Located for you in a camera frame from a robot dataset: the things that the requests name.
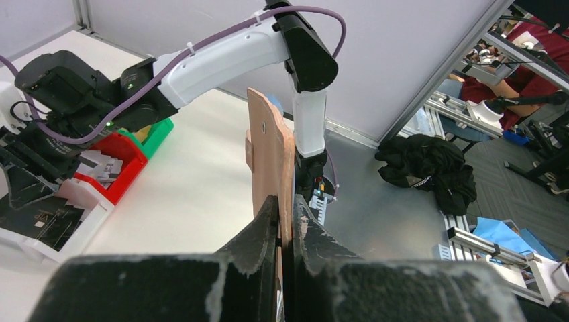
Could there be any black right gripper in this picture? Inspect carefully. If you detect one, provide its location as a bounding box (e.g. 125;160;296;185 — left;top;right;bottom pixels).
1;125;81;209

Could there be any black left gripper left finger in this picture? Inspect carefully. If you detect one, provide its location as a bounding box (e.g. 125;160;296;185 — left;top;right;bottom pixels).
30;195;278;321

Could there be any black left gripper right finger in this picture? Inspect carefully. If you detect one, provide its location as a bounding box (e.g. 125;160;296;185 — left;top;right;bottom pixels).
291;195;525;321

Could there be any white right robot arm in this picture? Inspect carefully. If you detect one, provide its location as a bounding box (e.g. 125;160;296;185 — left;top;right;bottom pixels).
1;1;347;209

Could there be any black cards stack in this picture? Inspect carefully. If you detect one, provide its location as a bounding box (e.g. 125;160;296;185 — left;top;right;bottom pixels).
1;195;85;251

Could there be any white cards stack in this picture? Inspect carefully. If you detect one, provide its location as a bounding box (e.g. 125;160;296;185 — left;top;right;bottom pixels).
76;150;123;188

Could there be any white plastic bin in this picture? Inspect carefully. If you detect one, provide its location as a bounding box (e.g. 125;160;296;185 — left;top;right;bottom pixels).
1;179;115;262

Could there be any red plastic bin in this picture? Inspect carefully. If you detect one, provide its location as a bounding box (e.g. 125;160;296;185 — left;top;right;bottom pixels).
74;133;148;205

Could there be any green plastic bin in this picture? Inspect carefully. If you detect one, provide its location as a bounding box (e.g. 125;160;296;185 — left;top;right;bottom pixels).
118;119;174;160

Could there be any black clothing pile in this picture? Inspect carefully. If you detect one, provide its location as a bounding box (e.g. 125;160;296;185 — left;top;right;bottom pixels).
374;134;477;216

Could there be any person in red shirt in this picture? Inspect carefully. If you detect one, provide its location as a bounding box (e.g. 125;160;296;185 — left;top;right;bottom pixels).
437;22;568;141

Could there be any white slotted cable duct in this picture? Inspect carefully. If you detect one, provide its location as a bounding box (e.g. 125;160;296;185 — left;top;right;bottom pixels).
309;193;333;225

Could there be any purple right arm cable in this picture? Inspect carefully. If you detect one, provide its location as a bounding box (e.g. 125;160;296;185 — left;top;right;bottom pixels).
0;5;348;199

